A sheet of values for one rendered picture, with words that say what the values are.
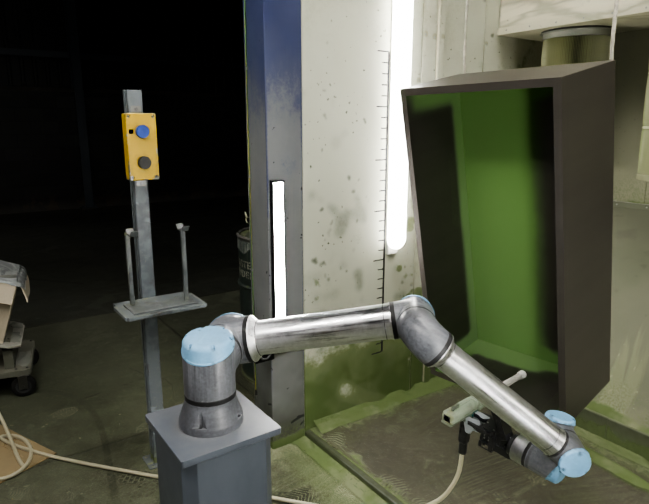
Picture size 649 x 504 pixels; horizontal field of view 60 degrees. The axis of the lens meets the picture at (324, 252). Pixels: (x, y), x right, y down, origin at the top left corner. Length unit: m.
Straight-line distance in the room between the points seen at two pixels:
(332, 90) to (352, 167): 0.36
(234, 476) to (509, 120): 1.58
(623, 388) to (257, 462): 1.89
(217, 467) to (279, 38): 1.65
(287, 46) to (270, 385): 1.50
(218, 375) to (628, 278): 2.24
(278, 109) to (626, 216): 1.96
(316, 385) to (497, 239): 1.11
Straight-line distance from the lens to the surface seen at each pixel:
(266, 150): 2.40
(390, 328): 1.71
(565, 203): 1.86
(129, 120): 2.33
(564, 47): 3.21
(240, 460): 1.71
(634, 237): 3.32
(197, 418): 1.69
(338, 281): 2.70
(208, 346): 1.61
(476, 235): 2.51
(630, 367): 3.07
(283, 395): 2.72
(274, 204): 2.41
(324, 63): 2.57
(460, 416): 2.04
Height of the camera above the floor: 1.50
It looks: 13 degrees down
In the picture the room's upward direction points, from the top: straight up
